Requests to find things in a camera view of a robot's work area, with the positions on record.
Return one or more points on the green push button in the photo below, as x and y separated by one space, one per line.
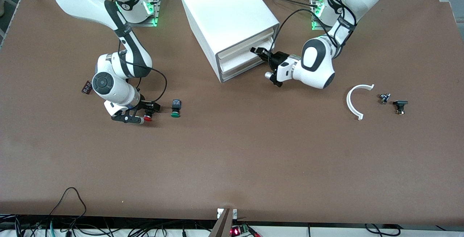
175 108

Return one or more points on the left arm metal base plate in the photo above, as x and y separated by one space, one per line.
316 26

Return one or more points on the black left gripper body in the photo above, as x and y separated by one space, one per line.
278 58

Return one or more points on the small black silver component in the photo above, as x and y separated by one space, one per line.
384 98

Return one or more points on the grey camera post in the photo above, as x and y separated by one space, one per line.
223 226

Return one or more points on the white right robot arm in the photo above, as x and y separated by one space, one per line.
108 84

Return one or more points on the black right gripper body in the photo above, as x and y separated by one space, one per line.
146 105

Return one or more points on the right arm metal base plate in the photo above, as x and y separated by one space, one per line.
150 23

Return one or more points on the dark terminal block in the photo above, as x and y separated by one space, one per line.
86 86

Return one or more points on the white curved plastic clip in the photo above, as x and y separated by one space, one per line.
348 101

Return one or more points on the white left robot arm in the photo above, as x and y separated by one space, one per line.
315 63

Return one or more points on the white drawer cabinet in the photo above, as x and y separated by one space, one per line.
224 5

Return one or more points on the circuit board with red light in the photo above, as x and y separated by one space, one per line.
235 231

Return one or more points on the black push button part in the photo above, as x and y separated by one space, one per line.
400 103

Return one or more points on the red push button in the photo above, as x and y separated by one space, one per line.
148 119

